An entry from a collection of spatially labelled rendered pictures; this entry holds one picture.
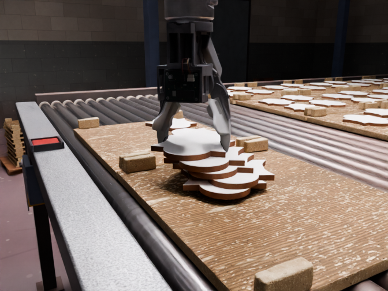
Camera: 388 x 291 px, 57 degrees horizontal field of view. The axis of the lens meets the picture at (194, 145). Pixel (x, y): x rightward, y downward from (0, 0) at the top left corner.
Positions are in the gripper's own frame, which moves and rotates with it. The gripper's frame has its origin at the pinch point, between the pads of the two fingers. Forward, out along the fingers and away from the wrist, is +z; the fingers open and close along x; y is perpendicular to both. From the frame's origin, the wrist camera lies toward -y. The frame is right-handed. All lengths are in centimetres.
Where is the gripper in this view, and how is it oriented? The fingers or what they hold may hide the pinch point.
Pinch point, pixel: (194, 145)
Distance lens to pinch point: 61.7
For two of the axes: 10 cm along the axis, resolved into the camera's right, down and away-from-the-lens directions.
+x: 9.5, 0.8, -2.9
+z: 0.0, 9.6, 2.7
